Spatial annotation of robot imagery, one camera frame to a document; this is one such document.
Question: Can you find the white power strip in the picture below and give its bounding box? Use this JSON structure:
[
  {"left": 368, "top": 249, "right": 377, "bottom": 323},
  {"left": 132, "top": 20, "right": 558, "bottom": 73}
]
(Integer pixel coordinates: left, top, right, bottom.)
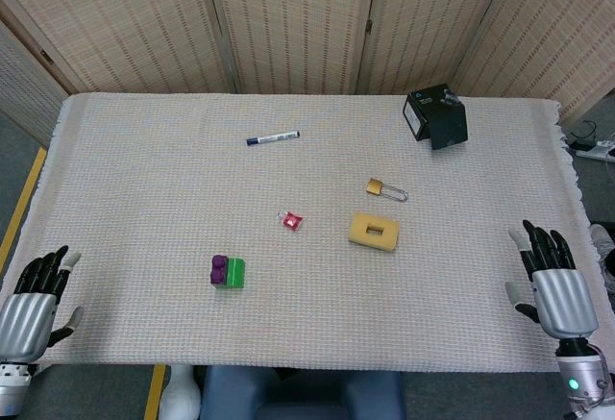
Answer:
[{"left": 574, "top": 138, "right": 615, "bottom": 161}]

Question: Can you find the black cable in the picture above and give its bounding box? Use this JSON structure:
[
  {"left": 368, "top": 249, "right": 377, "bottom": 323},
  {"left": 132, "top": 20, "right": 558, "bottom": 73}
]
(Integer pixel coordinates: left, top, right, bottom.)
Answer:
[{"left": 565, "top": 119, "right": 600, "bottom": 150}]

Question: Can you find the red candy packet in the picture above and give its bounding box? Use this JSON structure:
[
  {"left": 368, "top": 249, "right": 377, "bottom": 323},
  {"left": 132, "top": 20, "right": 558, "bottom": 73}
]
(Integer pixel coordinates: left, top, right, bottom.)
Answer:
[{"left": 277, "top": 209, "right": 307, "bottom": 233}]

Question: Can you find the white robot body part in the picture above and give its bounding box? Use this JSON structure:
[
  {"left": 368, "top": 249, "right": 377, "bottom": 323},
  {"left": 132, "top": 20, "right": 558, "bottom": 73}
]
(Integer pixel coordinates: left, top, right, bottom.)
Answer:
[{"left": 158, "top": 364, "right": 203, "bottom": 420}]

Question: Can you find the blue white marker pen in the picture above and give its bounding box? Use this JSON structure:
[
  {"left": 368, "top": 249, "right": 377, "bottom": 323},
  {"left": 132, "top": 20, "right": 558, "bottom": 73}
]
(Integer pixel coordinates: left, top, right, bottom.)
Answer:
[{"left": 245, "top": 130, "right": 303, "bottom": 147}]

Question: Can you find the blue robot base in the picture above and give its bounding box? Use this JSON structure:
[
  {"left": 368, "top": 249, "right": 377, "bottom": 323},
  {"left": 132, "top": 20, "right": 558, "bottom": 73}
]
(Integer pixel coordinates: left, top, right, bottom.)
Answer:
[{"left": 198, "top": 365, "right": 407, "bottom": 420}]

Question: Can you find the white woven tablecloth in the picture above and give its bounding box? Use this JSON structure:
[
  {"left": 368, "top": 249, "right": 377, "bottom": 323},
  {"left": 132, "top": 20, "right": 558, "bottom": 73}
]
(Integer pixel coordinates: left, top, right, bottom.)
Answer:
[{"left": 0, "top": 92, "right": 615, "bottom": 375}]

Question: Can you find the black cardboard box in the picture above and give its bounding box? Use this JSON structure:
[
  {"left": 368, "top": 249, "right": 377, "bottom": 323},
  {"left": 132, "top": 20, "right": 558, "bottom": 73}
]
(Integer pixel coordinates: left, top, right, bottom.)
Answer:
[{"left": 402, "top": 83, "right": 470, "bottom": 151}]

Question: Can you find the yellow sponge with rectangular hole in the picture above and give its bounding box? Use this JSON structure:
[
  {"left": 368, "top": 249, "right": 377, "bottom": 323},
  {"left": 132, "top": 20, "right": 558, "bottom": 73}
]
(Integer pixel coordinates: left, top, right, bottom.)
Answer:
[{"left": 347, "top": 211, "right": 402, "bottom": 254}]

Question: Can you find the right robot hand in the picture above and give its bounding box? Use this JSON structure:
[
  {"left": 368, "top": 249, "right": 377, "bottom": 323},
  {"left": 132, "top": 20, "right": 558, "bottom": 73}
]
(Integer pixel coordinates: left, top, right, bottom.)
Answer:
[{"left": 504, "top": 219, "right": 601, "bottom": 344}]

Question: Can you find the brass padlock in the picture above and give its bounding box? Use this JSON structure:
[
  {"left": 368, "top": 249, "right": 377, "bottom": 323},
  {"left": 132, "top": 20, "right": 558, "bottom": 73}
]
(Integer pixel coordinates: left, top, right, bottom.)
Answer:
[{"left": 366, "top": 177, "right": 410, "bottom": 204}]

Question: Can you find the beige woven folding screen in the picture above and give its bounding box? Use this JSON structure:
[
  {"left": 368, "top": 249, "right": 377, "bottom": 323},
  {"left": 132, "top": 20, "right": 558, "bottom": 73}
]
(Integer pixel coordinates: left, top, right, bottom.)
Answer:
[{"left": 0, "top": 0, "right": 615, "bottom": 136}]

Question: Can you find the purple toy brick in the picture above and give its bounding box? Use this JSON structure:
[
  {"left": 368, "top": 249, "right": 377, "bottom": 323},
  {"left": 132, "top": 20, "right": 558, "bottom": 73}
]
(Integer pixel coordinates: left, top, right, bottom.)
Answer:
[{"left": 209, "top": 254, "right": 231, "bottom": 287}]

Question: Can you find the green toy brick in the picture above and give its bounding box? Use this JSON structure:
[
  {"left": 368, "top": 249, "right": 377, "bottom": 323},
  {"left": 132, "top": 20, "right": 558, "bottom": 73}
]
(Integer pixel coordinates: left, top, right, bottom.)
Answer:
[{"left": 215, "top": 257, "right": 248, "bottom": 291}]

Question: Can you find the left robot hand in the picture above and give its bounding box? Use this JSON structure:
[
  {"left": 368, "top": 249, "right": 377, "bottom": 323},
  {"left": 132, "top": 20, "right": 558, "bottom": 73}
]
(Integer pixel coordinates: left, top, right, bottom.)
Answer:
[{"left": 0, "top": 245, "right": 86, "bottom": 364}]

